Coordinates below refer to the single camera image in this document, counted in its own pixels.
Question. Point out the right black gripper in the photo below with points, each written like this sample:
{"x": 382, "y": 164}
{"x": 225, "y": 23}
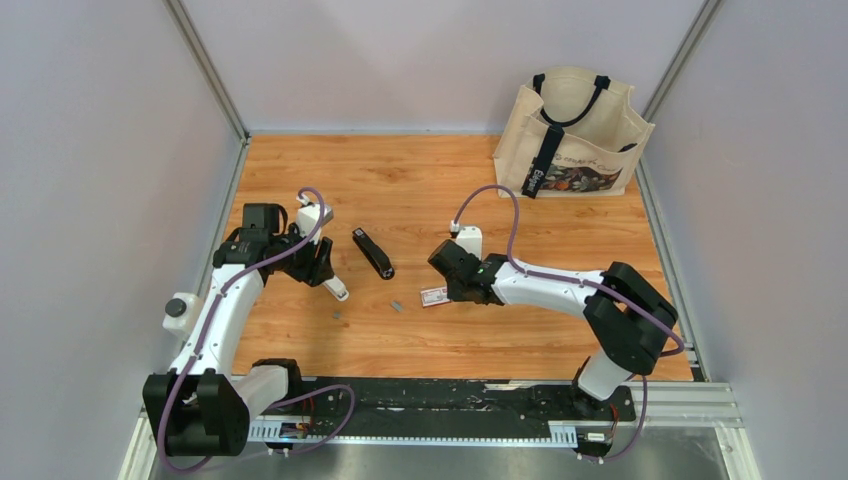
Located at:
{"x": 454, "y": 294}

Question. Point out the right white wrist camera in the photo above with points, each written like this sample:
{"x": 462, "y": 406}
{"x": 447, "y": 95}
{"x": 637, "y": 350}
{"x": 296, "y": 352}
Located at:
{"x": 468, "y": 237}

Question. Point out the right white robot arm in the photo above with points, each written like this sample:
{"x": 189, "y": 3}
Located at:
{"x": 632, "y": 322}

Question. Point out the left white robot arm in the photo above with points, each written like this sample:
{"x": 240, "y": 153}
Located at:
{"x": 195, "y": 408}

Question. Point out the white stapler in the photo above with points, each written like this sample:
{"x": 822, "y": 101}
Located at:
{"x": 337, "y": 288}

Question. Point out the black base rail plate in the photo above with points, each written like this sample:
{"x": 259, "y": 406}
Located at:
{"x": 450, "y": 408}

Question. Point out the black stapler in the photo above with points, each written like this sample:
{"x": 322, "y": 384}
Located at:
{"x": 374, "y": 254}

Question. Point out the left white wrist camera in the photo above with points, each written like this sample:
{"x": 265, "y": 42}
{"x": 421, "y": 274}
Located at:
{"x": 310, "y": 220}

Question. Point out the red white staple box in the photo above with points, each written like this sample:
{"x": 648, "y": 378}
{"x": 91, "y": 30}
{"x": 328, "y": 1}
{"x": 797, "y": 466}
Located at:
{"x": 434, "y": 296}

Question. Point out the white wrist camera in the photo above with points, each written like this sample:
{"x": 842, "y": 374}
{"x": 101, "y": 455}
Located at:
{"x": 310, "y": 220}
{"x": 468, "y": 237}

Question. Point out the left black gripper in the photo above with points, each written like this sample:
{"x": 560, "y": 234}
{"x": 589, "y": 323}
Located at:
{"x": 319, "y": 270}

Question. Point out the beige canvas tote bag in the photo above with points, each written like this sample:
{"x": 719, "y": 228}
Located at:
{"x": 572, "y": 132}

